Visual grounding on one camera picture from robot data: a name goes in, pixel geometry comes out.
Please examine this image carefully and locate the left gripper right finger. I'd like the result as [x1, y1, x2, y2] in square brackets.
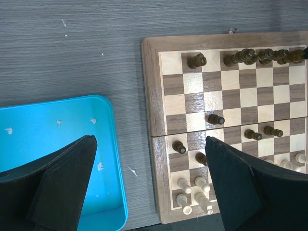
[205, 136, 308, 231]

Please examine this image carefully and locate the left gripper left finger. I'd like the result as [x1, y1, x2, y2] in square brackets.
[0, 135, 98, 231]

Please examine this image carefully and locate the dark bishop chess piece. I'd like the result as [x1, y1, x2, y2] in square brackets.
[272, 49, 289, 61]

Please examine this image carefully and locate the dark knight chess piece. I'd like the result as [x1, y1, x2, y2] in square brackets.
[277, 50, 305, 64]

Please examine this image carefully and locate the dark pawn centre board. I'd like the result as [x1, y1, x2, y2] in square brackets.
[208, 114, 225, 125]

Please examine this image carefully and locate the wooden chess board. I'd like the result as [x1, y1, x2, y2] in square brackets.
[141, 31, 308, 224]

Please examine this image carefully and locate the dark queen chess piece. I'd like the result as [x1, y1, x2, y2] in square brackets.
[244, 49, 274, 65]

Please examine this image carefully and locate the dark king chess piece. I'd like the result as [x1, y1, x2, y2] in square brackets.
[223, 48, 255, 67]

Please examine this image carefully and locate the white pawn right group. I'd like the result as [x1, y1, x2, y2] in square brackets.
[281, 160, 301, 172]

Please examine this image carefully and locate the white pawn far right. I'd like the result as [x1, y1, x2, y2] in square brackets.
[295, 153, 308, 164]

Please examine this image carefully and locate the dark pawn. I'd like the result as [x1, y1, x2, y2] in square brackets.
[195, 152, 208, 167]
[263, 126, 283, 137]
[244, 129, 263, 141]

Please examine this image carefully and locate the dark pawn lower left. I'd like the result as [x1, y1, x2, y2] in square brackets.
[195, 152, 208, 167]

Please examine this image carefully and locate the dark pawn middle right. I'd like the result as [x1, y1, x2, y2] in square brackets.
[263, 126, 283, 137]

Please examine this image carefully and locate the blue plastic tray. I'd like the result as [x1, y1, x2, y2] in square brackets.
[0, 95, 128, 231]

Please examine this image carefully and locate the white back piece left corner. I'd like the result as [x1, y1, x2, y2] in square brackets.
[176, 194, 192, 215]

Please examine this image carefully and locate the white pawn front left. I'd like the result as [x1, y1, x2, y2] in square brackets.
[177, 178, 192, 194]

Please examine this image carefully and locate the dark pawn left edge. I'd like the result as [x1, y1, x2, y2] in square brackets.
[172, 141, 186, 154]

